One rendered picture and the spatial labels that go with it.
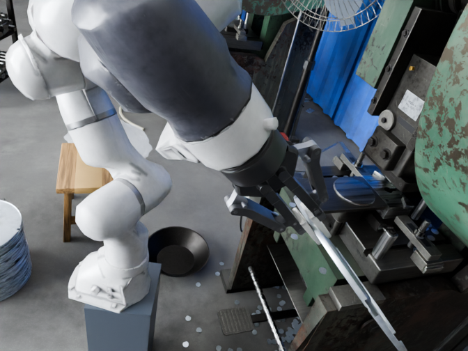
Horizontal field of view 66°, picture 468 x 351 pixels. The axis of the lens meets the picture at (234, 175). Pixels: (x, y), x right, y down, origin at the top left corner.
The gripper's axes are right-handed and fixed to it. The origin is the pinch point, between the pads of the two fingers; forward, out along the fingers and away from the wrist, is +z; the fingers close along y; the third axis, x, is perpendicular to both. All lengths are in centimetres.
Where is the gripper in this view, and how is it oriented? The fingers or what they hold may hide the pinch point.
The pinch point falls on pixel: (311, 223)
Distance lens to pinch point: 52.8
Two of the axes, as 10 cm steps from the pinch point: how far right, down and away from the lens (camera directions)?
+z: 5.2, 5.2, 6.8
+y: 7.9, -5.9, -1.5
